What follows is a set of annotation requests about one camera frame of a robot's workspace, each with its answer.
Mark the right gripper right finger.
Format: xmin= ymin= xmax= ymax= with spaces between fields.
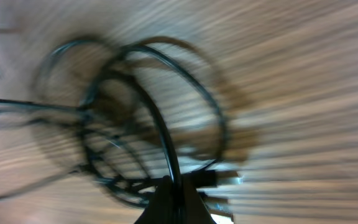
xmin=177 ymin=176 xmax=216 ymax=224

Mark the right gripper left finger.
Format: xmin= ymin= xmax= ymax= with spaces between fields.
xmin=135 ymin=176 xmax=175 ymax=224

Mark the black cable bundle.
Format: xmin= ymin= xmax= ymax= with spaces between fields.
xmin=0 ymin=21 xmax=245 ymax=218

